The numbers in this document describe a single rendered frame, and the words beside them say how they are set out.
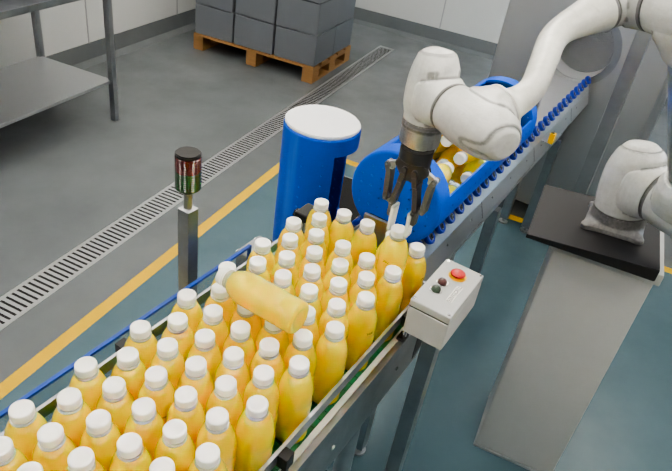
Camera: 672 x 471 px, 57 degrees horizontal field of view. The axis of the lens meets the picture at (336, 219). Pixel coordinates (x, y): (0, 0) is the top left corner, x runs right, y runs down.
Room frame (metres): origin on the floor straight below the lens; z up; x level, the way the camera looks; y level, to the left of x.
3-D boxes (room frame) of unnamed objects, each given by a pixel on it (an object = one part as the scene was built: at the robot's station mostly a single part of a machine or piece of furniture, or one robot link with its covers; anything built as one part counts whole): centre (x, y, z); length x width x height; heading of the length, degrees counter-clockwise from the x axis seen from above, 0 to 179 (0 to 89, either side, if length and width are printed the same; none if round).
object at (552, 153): (3.22, -1.14, 0.31); 0.06 x 0.06 x 0.63; 62
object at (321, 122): (2.08, 0.10, 1.03); 0.28 x 0.28 x 0.01
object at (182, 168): (1.30, 0.37, 1.23); 0.06 x 0.06 x 0.04
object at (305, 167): (2.08, 0.10, 0.59); 0.28 x 0.28 x 0.88
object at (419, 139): (1.24, -0.15, 1.43); 0.09 x 0.09 x 0.06
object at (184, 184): (1.30, 0.37, 1.18); 0.06 x 0.06 x 0.05
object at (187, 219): (1.30, 0.37, 0.55); 0.04 x 0.04 x 1.10; 62
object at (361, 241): (1.35, -0.08, 0.99); 0.07 x 0.07 x 0.19
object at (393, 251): (1.24, -0.15, 1.07); 0.07 x 0.07 x 0.19
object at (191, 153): (1.30, 0.37, 1.18); 0.06 x 0.06 x 0.16
